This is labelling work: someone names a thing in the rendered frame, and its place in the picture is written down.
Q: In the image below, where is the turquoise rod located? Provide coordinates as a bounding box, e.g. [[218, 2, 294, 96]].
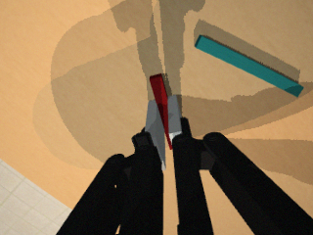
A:
[[195, 35, 304, 97]]

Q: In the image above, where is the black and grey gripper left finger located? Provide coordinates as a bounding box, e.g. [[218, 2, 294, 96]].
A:
[[56, 100, 166, 235]]

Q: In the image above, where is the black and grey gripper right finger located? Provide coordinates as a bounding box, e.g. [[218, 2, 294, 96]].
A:
[[167, 95, 313, 235]]

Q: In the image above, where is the dark red rod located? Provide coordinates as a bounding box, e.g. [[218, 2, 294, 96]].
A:
[[150, 73, 172, 150]]

